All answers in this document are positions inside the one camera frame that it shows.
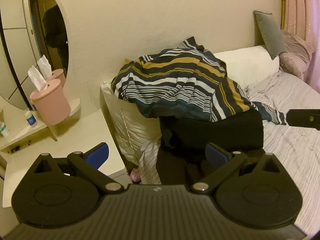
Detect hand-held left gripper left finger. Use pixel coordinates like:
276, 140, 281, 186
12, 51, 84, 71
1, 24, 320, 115
30, 142, 125, 194

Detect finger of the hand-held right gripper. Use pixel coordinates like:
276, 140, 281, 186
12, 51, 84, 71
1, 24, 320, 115
286, 109, 320, 131

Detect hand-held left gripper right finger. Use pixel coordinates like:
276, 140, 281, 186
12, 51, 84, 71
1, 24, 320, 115
187, 142, 288, 195

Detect striped shirt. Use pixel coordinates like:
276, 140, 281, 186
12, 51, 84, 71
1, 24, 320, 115
111, 36, 287, 125

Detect white vanity table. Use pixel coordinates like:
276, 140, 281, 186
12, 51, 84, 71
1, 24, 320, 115
0, 97, 125, 182

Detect black garment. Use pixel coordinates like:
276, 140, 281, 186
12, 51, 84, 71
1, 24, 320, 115
156, 109, 265, 185

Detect striped white bed sheet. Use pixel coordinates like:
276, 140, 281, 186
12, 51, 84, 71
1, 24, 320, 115
136, 70, 320, 233

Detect pink slipper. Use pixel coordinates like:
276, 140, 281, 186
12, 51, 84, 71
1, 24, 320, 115
130, 168, 142, 183

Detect pink pillow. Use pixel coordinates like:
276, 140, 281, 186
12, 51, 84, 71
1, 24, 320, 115
279, 30, 315, 80

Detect pink tissue box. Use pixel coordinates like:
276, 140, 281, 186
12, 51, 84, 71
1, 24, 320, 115
29, 78, 71, 126

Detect small blue label bottle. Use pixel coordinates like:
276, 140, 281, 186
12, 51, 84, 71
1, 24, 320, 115
24, 109, 38, 128

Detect long white pillow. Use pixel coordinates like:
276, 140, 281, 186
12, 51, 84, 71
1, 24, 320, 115
214, 44, 280, 90

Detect grey cushion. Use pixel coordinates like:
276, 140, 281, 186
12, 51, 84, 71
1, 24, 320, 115
253, 10, 288, 60

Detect white tissue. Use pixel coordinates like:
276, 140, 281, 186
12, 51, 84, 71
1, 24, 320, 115
27, 65, 48, 92

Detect small green label bottle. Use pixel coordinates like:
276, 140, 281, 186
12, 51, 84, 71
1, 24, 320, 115
0, 121, 10, 138

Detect oval wall mirror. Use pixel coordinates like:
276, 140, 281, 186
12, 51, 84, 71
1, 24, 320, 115
0, 0, 69, 110

